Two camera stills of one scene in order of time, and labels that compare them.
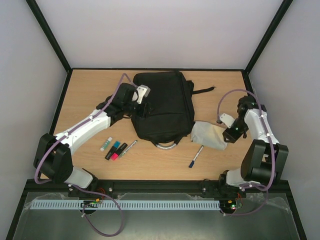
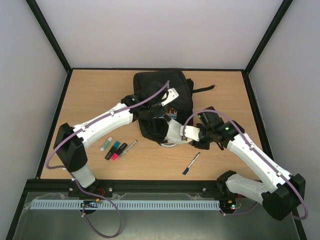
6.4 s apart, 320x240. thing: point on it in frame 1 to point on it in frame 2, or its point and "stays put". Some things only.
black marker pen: x=121 y=148 stays put
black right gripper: x=230 y=134 to x=198 y=143
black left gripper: x=145 y=112 to x=159 y=113
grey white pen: x=129 y=147 stays put
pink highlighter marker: x=114 y=156 stays put
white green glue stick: x=105 y=145 stays put
